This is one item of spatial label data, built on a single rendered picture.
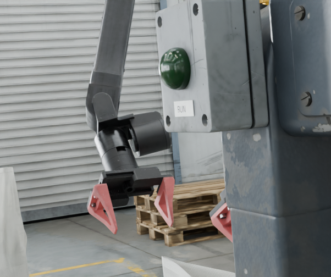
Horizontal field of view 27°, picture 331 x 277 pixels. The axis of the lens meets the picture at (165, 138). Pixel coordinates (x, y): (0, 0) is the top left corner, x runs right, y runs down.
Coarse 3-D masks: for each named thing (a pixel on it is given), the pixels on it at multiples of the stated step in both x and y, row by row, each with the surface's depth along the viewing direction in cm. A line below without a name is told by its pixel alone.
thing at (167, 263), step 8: (168, 264) 107; (176, 264) 103; (184, 264) 104; (192, 264) 102; (168, 272) 107; (176, 272) 103; (184, 272) 99; (192, 272) 102; (200, 272) 101; (208, 272) 99; (216, 272) 98; (224, 272) 97
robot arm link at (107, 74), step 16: (112, 0) 132; (128, 0) 132; (112, 16) 130; (128, 16) 131; (112, 32) 129; (128, 32) 130; (112, 48) 127; (96, 64) 125; (112, 64) 126; (96, 80) 123; (112, 80) 124; (112, 96) 122; (96, 128) 125
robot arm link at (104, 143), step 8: (112, 128) 121; (120, 128) 122; (128, 128) 123; (96, 136) 122; (104, 136) 120; (112, 136) 120; (120, 136) 120; (128, 136) 125; (96, 144) 121; (104, 144) 119; (112, 144) 119; (120, 144) 119; (128, 144) 120; (136, 144) 121; (104, 152) 119
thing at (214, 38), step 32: (192, 0) 46; (224, 0) 45; (256, 0) 46; (160, 32) 51; (192, 32) 46; (224, 32) 45; (256, 32) 46; (192, 64) 46; (224, 64) 45; (256, 64) 46; (192, 96) 47; (224, 96) 45; (256, 96) 46; (192, 128) 47; (224, 128) 45
